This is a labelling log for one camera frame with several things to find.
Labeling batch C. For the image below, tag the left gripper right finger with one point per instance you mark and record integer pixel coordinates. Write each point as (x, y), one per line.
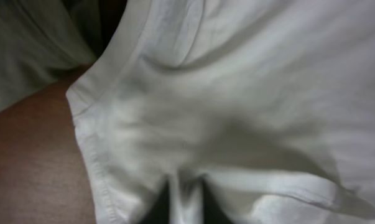
(212, 211)

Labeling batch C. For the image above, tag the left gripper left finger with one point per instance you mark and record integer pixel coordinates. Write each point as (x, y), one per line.
(159, 213)

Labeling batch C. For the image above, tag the beige folded garment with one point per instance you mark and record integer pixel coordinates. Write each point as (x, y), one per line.
(39, 39)

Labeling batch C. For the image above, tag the white t-shirt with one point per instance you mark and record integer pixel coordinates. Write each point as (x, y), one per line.
(271, 103)

